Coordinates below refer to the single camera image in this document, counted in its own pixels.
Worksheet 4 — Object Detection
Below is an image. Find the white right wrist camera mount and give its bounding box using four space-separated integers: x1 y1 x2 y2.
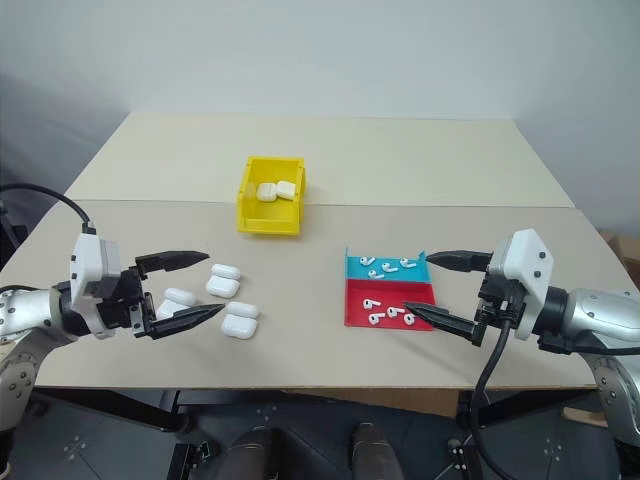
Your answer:
486 228 557 342

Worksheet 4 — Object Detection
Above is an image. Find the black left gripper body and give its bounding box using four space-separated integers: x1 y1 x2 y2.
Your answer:
87 264 157 341

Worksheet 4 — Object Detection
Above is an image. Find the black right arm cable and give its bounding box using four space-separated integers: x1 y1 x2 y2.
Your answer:
468 298 517 480

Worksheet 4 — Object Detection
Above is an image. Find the black table frame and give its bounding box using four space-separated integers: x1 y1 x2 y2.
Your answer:
29 387 484 437

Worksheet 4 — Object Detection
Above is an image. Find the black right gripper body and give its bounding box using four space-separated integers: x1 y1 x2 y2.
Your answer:
471 272 525 349

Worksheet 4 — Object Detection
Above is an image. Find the dark rounded shape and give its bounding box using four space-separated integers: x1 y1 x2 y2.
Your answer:
218 426 274 480
348 421 404 480

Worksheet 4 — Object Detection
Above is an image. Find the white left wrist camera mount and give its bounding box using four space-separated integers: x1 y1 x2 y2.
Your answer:
68 231 124 342

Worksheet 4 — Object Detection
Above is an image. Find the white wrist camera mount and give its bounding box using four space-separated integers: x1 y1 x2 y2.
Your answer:
68 231 124 342
486 228 557 342

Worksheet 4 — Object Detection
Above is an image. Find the yellow plastic bin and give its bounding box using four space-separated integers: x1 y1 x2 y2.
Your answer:
235 155 308 237

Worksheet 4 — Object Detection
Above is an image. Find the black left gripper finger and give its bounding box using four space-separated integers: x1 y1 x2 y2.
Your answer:
149 303 228 342
134 250 211 274

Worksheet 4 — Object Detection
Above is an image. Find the black equipment beside table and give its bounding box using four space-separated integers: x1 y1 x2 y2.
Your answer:
0 198 29 267

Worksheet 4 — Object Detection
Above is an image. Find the blue and red tray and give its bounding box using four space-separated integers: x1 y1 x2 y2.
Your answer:
343 245 438 333

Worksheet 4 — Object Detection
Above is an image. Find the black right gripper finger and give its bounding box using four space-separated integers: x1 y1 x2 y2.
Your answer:
425 250 494 275
403 301 480 346

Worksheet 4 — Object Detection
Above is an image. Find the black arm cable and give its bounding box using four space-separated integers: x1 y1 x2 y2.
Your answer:
0 184 99 236
468 298 517 480

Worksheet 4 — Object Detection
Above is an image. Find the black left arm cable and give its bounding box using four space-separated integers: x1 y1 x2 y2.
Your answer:
0 184 99 236

